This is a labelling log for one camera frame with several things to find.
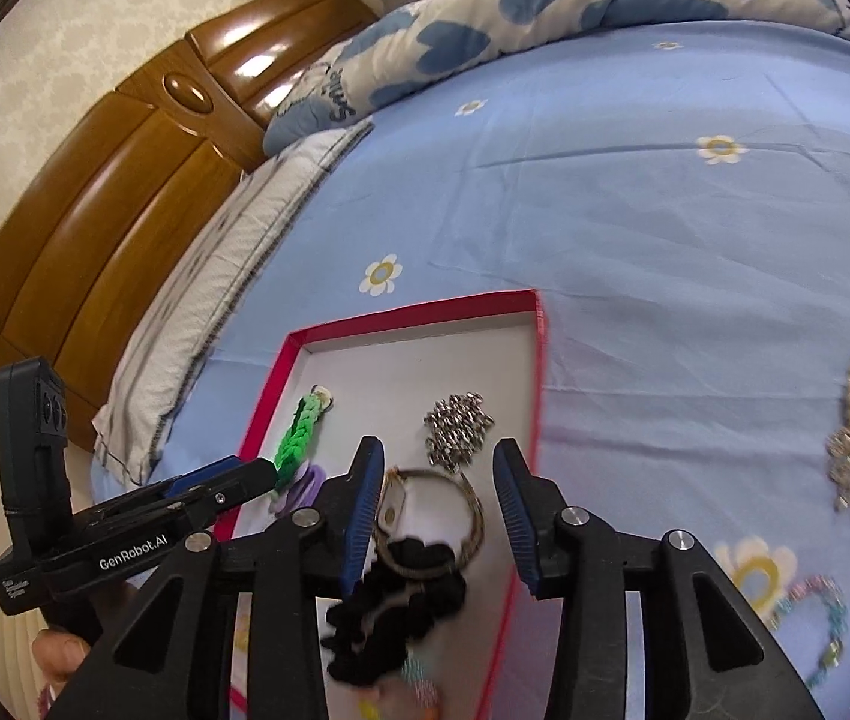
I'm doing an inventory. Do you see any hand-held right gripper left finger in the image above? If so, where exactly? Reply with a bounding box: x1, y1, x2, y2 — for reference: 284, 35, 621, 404
46, 435, 388, 720

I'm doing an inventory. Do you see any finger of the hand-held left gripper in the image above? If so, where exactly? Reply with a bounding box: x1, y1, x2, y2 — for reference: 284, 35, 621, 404
86, 460, 278, 535
91, 454, 242, 515

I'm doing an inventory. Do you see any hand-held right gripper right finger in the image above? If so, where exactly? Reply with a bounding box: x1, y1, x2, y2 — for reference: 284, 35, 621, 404
492, 437, 827, 720

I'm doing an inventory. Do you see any bangle wristwatch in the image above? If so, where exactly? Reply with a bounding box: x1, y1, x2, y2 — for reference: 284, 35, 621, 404
374, 467, 486, 578

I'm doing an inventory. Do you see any purple chain bracelet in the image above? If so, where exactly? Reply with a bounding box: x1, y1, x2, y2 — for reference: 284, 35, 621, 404
269, 463, 330, 517

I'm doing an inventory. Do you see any green chain bracelet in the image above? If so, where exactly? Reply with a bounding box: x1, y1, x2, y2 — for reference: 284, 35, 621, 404
273, 384, 336, 482

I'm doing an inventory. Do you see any black scrunchie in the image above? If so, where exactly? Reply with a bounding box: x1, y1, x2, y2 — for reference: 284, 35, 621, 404
320, 536, 468, 691

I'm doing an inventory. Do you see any silver metal chain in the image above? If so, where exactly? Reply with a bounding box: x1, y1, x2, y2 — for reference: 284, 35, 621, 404
423, 392, 497, 473

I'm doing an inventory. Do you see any red shallow box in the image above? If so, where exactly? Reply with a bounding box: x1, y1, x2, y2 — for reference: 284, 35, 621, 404
226, 289, 549, 720

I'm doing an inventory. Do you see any person's left hand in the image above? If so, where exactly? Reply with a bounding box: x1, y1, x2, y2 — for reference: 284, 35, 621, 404
29, 628, 96, 702

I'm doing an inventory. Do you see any wooden headboard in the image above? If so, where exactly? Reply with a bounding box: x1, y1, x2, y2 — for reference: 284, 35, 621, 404
0, 0, 381, 455

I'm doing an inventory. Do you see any grey striped pillow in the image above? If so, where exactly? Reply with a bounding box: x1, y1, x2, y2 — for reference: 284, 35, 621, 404
91, 120, 377, 488

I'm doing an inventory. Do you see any blue floral bed sheet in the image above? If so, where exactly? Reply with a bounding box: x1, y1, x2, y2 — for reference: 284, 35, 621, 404
87, 15, 850, 720

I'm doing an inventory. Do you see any pastel link chain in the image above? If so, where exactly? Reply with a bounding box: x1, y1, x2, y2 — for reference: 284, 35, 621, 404
770, 574, 849, 691

